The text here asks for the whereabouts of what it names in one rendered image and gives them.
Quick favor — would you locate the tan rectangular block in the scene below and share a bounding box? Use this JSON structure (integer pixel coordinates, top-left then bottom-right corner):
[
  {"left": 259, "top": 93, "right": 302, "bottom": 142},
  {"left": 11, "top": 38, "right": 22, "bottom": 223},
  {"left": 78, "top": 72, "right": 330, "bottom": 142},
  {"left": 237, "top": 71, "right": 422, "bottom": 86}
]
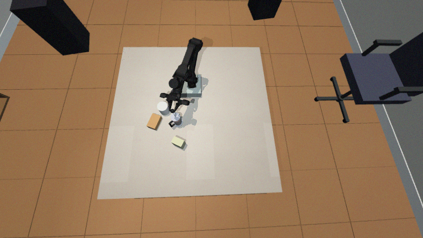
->
[{"left": 146, "top": 114, "right": 162, "bottom": 130}]

